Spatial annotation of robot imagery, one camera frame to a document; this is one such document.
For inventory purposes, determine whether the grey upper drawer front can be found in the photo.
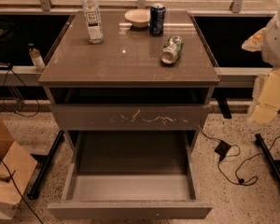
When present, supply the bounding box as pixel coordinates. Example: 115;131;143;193
51;104;209;131

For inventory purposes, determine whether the black right frame leg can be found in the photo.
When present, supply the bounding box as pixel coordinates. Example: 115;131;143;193
255;133;280;188

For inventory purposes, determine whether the blue upright soda can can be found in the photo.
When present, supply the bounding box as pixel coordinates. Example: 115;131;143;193
149;3;166;36

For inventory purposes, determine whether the white ceramic bowl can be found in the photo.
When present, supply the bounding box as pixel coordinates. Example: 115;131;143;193
124;9;150;28

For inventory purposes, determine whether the cardboard box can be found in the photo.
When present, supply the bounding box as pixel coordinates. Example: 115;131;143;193
0;120;37;219

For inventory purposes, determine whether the black adapter cable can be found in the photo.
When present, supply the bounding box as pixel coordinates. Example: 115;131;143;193
197;124;280;187

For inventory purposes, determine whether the black frame leg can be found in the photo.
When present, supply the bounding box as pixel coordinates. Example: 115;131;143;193
255;133;280;188
27;131;64;200

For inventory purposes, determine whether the small bottle on ledge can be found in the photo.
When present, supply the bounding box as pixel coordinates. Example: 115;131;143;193
28;43;45;73

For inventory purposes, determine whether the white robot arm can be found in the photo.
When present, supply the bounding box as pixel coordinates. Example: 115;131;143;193
242;8;280;126

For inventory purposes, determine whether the clear plastic water bottle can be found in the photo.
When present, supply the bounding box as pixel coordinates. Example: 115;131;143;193
82;0;104;44

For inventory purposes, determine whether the black power adapter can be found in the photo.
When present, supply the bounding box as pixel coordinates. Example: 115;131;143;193
215;141;231;161

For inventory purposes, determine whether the grey drawer cabinet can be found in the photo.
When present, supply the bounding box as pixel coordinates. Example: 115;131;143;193
39;10;219;146

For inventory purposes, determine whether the grey drawer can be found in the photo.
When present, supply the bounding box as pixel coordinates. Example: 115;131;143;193
51;104;209;131
49;131;212;219

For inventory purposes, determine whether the black cable at left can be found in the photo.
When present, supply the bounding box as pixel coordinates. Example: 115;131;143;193
0;67;41;119

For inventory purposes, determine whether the black device on ledge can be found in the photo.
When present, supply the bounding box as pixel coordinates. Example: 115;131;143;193
0;63;13;70

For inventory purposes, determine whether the black left frame leg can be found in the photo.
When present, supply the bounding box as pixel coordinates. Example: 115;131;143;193
27;131;64;200

